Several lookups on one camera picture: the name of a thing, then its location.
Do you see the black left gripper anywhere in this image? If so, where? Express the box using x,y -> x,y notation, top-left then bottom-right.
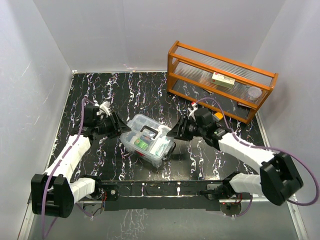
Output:
95,112 -> 132,139

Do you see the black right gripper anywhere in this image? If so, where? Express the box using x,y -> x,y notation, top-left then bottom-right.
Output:
167,115 -> 205,142

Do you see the clear kit box lid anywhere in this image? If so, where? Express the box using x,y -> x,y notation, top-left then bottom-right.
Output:
120,114 -> 176,158

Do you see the green wind oil box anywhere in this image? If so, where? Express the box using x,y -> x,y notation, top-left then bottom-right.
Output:
134,139 -> 149,150

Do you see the clear medicine kit box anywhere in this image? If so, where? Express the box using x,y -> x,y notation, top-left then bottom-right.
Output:
120,134 -> 176,168

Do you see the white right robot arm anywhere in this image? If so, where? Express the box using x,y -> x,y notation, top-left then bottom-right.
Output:
166,108 -> 304,206

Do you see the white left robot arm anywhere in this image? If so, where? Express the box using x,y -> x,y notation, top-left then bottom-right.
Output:
31,101 -> 131,218

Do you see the cream medicine box on shelf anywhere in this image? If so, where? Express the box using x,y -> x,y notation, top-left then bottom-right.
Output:
211,72 -> 235,88

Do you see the orange yellow tape roll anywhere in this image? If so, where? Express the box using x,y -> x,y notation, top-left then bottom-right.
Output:
213,112 -> 224,122

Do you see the orange wooden shelf rack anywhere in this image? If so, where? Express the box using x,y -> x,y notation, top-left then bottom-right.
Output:
167,41 -> 279,124

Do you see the clear plastic cup on shelf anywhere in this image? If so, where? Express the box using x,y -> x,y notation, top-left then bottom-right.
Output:
247,86 -> 263,102

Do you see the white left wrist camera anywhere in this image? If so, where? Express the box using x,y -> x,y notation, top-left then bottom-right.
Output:
97,101 -> 111,116

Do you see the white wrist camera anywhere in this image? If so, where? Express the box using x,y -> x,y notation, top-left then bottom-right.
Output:
188,102 -> 198,121
97,101 -> 111,116

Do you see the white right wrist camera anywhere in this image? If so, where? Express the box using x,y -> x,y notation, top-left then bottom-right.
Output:
188,102 -> 198,121

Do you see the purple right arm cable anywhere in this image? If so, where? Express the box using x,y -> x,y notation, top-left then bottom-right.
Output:
196,97 -> 320,218

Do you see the black front mounting rail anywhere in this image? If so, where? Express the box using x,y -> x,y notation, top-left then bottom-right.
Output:
74,178 -> 251,212

